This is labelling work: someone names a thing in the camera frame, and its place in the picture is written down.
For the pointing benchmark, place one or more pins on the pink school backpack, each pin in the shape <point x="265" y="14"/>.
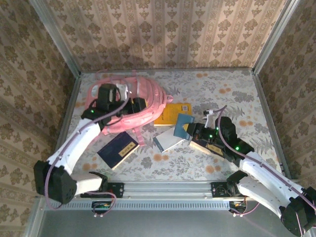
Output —
<point x="153" y="98"/>

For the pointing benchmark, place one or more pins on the grey white notebook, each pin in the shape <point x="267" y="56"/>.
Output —
<point x="168" y="140"/>

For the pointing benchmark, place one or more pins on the yellow paperback book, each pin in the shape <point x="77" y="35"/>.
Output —
<point x="170" y="113"/>

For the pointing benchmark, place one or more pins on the navy book with gold label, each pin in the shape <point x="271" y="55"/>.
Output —
<point x="209" y="149"/>
<point x="116" y="150"/>

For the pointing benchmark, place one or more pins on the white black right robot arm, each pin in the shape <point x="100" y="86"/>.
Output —
<point x="266" y="177"/>

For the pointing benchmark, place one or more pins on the floral table cloth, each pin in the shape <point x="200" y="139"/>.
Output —
<point x="158" y="172"/>

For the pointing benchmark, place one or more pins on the grey metal panel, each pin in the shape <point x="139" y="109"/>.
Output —
<point x="168" y="224"/>

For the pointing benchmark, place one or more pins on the aluminium right side rail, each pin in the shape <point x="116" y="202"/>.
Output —
<point x="270" y="123"/>

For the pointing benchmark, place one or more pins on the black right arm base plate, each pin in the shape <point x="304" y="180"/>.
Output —
<point x="217" y="190"/>

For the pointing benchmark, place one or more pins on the aluminium front frame rail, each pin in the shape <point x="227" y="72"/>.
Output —
<point x="168" y="188"/>

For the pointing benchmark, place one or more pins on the aluminium back rail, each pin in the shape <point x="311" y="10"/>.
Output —
<point x="197" y="69"/>

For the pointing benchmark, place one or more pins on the aluminium left corner post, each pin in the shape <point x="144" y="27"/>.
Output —
<point x="57" y="37"/>

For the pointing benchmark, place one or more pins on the aluminium corner post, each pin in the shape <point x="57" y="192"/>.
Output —
<point x="57" y="37"/>
<point x="274" y="37"/>

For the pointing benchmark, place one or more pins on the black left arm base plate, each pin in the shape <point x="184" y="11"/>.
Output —
<point x="118" y="190"/>

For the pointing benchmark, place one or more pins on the aluminium right corner post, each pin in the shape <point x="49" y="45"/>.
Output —
<point x="274" y="37"/>

